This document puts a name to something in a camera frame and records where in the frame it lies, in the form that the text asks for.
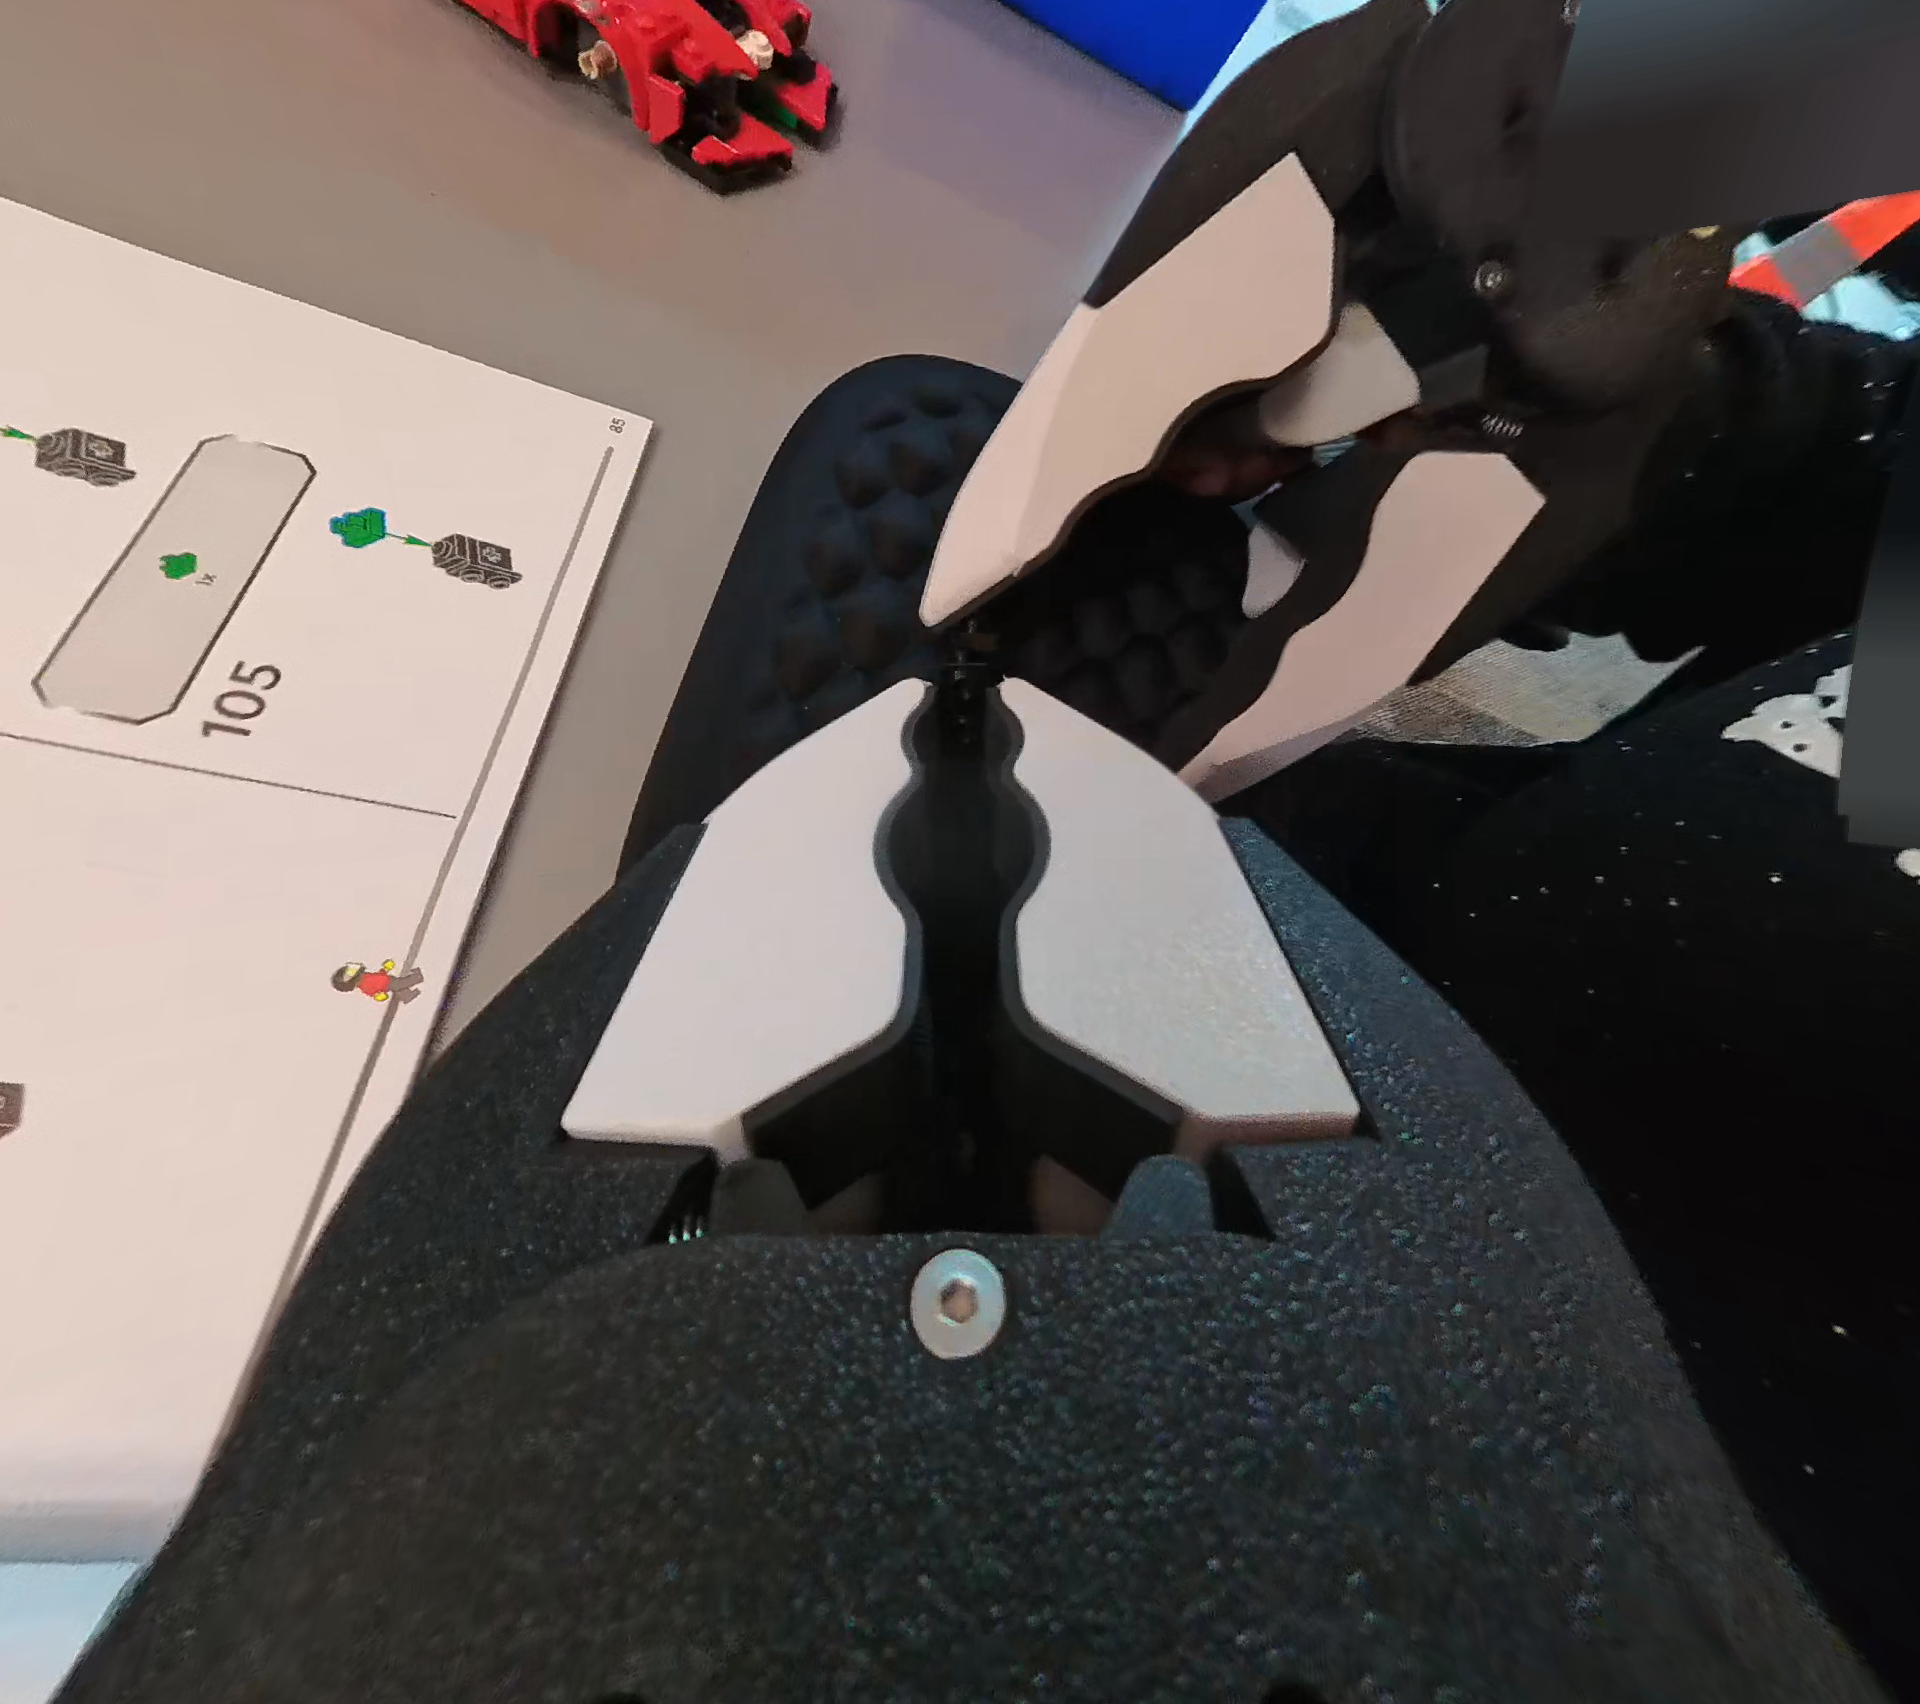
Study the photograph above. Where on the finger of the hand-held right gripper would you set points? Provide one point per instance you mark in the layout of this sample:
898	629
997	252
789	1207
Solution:
1154	384
1424	578

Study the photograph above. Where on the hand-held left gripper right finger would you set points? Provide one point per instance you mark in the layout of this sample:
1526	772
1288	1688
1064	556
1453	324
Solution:
1184	968

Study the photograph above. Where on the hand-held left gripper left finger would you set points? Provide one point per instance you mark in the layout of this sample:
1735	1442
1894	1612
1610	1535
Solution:
735	968

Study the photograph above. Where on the small black lego piece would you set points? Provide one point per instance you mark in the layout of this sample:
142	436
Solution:
968	685

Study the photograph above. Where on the lego instruction booklet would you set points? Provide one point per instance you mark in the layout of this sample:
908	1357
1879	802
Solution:
224	835

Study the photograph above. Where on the orange and grey strip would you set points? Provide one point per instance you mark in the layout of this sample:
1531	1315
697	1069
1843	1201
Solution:
1822	243

